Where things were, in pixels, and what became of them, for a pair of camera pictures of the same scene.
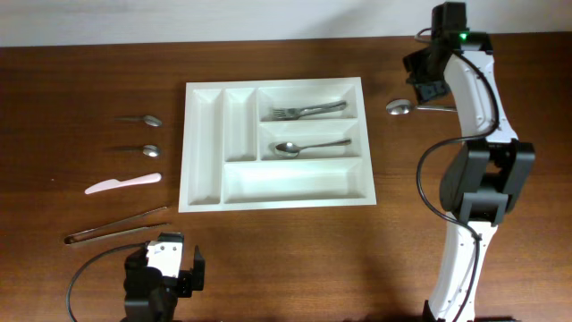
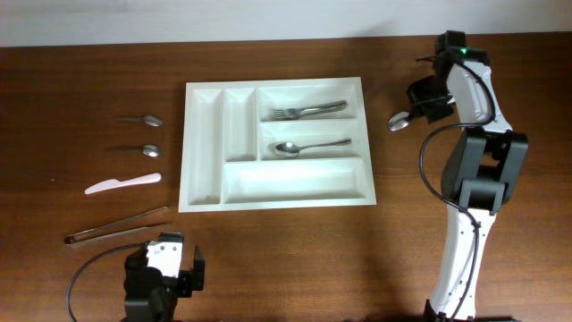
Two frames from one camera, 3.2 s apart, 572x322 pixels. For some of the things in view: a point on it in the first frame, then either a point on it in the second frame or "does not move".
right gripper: (429, 89) to (423, 105)
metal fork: (291, 114) does not move
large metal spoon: (404, 106) to (399, 121)
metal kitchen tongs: (76, 238) does not move
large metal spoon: (288, 149) does not move
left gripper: (182, 277) does not move
